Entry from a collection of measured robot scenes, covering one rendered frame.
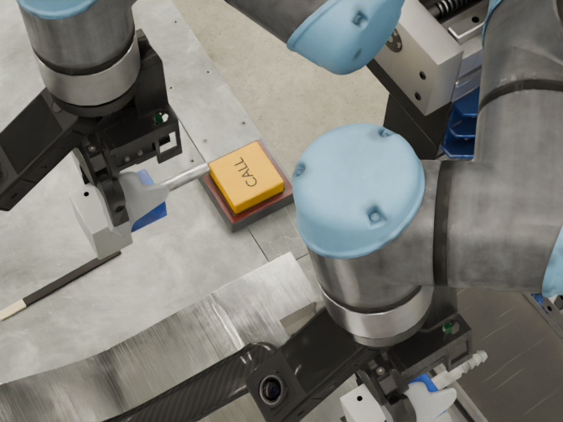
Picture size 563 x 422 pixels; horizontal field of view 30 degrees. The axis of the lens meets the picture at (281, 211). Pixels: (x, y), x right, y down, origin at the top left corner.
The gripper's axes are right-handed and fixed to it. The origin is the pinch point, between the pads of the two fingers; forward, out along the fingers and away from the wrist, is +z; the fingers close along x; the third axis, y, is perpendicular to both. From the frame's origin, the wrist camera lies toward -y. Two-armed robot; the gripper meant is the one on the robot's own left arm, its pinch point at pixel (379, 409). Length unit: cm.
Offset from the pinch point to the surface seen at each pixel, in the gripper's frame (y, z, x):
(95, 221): -12.5, -6.7, 26.8
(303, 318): -0.4, 6.3, 14.0
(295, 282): 0.5, 3.3, 16.3
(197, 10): 26, 82, 127
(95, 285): -16.4, 8.1, 30.6
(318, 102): 36, 88, 94
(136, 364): -16.1, 1.6, 16.6
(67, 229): -16.0, 7.1, 37.9
